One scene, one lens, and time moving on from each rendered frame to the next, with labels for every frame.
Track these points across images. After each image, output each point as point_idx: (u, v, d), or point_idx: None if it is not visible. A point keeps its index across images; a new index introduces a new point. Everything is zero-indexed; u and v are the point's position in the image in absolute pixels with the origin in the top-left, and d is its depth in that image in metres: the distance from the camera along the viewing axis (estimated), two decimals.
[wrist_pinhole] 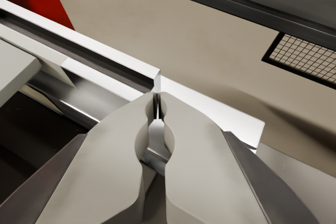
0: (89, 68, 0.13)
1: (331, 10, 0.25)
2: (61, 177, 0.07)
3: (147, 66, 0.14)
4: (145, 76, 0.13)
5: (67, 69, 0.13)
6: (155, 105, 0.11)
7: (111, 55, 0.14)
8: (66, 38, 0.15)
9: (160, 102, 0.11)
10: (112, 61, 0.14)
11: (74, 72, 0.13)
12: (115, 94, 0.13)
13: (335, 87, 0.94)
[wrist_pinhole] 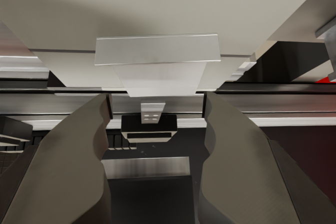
0: (86, 90, 0.24)
1: (15, 102, 0.46)
2: (14, 193, 0.06)
3: (63, 95, 0.26)
4: (60, 92, 0.25)
5: (96, 87, 0.24)
6: (109, 106, 0.11)
7: (84, 94, 0.26)
8: (115, 93, 0.26)
9: (206, 101, 0.11)
10: (82, 91, 0.25)
11: (90, 88, 0.24)
12: (61, 86, 0.23)
13: None
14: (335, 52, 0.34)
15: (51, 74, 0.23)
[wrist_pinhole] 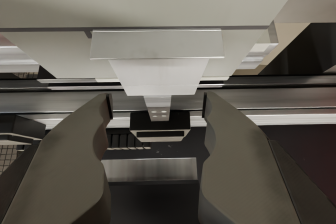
0: (79, 82, 0.22)
1: (27, 101, 0.46)
2: (14, 193, 0.06)
3: (58, 89, 0.23)
4: (54, 85, 0.23)
5: (89, 78, 0.21)
6: (109, 106, 0.11)
7: (80, 87, 0.23)
8: (113, 85, 0.23)
9: (206, 101, 0.11)
10: (77, 84, 0.23)
11: (83, 79, 0.21)
12: (51, 78, 0.21)
13: None
14: None
15: None
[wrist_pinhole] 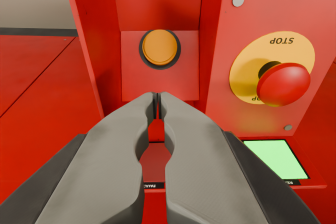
0: None
1: None
2: (60, 177, 0.07)
3: None
4: None
5: None
6: (154, 105, 0.11)
7: None
8: None
9: (160, 102, 0.11)
10: None
11: None
12: None
13: None
14: None
15: None
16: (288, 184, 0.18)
